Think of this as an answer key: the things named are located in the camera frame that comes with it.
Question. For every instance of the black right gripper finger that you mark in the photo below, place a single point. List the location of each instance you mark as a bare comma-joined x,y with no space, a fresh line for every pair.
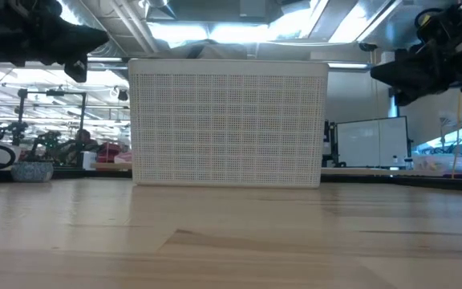
405,98
403,70

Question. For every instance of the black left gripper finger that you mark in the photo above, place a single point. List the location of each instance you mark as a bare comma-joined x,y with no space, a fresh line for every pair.
78,40
76,70

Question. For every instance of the khaki garment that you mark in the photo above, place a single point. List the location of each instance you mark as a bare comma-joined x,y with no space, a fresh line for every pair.
227,51

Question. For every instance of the white board panel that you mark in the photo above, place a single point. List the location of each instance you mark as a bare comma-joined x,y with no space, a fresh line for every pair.
371,142

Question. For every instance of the person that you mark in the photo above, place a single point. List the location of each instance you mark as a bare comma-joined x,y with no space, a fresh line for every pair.
82,136

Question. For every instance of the red bag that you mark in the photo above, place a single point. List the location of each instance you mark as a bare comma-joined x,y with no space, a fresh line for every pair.
108,152

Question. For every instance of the small white box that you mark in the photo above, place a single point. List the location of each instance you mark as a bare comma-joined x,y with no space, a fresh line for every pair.
89,159

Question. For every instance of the white perforated laundry basket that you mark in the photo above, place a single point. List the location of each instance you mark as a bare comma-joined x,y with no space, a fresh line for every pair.
227,128

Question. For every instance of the black camera stand frame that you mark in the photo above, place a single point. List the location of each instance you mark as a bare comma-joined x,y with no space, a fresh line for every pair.
21,112

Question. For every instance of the black aluminium table frame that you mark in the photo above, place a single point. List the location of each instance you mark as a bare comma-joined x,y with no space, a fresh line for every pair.
415,181

